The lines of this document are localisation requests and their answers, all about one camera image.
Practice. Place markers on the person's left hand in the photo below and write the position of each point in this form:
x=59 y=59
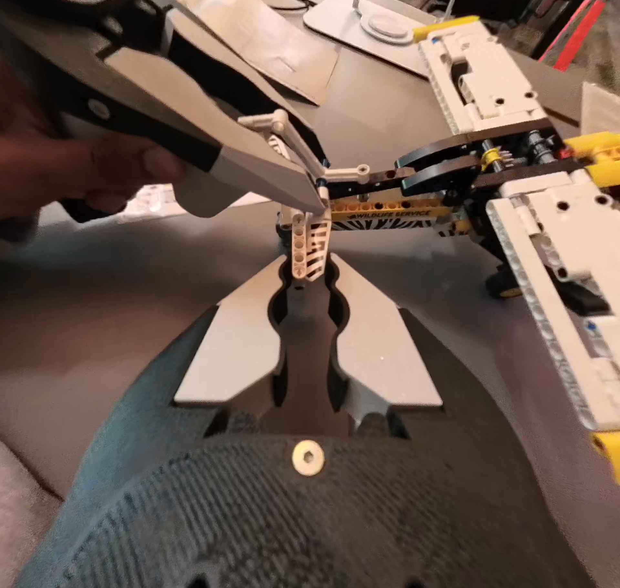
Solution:
x=97 y=166

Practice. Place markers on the white monitor stand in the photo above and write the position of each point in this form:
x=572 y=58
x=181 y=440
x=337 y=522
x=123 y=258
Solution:
x=339 y=21

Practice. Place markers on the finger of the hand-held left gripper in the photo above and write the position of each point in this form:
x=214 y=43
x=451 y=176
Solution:
x=227 y=86
x=184 y=99

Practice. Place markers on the open instruction booklet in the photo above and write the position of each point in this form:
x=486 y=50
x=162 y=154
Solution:
x=290 y=60

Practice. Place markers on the zebra striped sticker sheet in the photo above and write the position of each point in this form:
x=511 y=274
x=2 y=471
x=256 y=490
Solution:
x=150 y=203

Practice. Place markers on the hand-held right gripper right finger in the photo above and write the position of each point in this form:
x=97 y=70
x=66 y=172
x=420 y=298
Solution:
x=387 y=355

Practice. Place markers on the white yellow lego airplane model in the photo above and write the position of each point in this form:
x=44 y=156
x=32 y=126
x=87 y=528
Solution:
x=494 y=89

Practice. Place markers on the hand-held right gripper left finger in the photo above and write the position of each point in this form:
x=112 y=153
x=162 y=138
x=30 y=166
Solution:
x=227 y=350

